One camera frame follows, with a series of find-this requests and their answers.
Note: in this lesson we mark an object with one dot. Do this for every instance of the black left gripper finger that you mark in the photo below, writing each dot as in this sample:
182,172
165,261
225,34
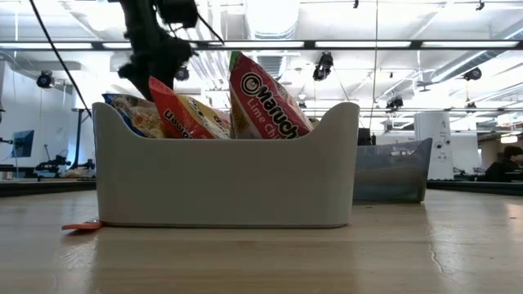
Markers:
143,81

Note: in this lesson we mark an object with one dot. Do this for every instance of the blue yellow noodle packet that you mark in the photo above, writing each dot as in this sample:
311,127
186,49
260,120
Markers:
139,116

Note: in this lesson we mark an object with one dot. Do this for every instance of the red orange ramen packet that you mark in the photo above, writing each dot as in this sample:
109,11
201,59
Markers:
184,116

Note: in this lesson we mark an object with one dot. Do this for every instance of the pink Maruchan ramen packet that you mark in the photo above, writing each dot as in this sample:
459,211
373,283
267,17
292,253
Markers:
261,102

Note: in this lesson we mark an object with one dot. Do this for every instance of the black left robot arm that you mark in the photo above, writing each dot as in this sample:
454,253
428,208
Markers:
137,16

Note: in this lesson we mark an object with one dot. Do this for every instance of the black ceiling spotlight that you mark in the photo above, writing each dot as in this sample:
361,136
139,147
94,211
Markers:
182,74
45,79
473,74
323,67

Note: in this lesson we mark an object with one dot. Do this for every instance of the blue monitor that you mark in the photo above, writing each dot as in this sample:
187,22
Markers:
23,143

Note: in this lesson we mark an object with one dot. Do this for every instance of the dark grey plastic bin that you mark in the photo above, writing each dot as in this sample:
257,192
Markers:
388,175

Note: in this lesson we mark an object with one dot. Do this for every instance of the white building column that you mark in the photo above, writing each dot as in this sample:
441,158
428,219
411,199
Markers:
434,139

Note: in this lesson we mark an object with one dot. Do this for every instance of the person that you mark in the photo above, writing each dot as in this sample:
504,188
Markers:
500,167

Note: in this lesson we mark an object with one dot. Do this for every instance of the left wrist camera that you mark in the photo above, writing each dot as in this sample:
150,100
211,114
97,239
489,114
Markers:
177,12

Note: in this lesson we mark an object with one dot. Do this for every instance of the silver ceiling duct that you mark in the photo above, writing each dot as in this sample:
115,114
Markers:
271,20

